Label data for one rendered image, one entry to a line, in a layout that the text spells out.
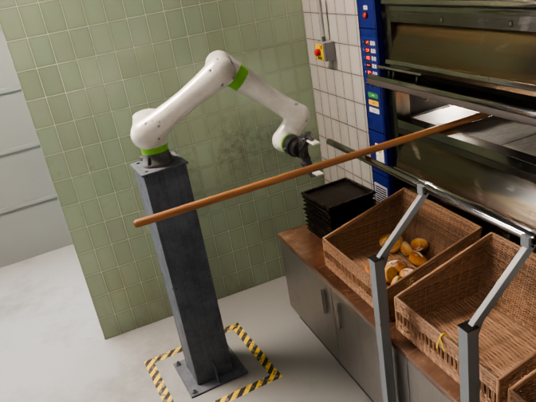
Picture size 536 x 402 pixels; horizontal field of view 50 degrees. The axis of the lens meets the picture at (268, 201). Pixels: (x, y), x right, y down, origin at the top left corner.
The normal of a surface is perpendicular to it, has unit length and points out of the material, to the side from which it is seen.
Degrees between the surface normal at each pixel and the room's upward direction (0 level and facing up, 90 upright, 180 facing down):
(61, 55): 90
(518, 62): 70
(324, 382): 0
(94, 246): 90
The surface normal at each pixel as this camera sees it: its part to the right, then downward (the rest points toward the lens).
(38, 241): 0.44, 0.29
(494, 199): -0.91, -0.04
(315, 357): -0.16, -0.90
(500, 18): -0.91, 0.29
